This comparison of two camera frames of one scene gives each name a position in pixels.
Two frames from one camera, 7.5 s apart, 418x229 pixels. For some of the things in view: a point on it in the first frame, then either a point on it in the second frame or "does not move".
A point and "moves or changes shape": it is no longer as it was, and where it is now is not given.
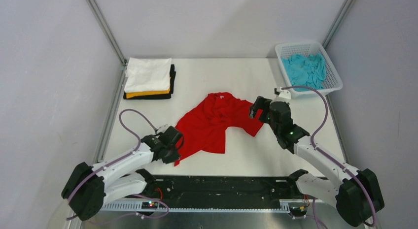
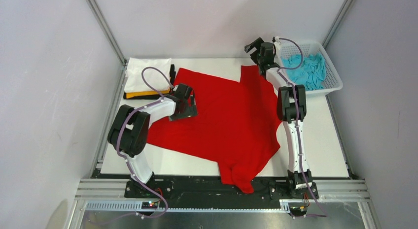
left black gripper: [175, 157] → [191, 111]
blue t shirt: [308, 70] does not move
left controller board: [150, 205] does not move
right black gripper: [261, 103] → [257, 43]
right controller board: [298, 212] does not move
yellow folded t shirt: [131, 95] does not move
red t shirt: [203, 127] moves or changes shape
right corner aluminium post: [343, 8] does not move
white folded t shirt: [144, 75] does not move
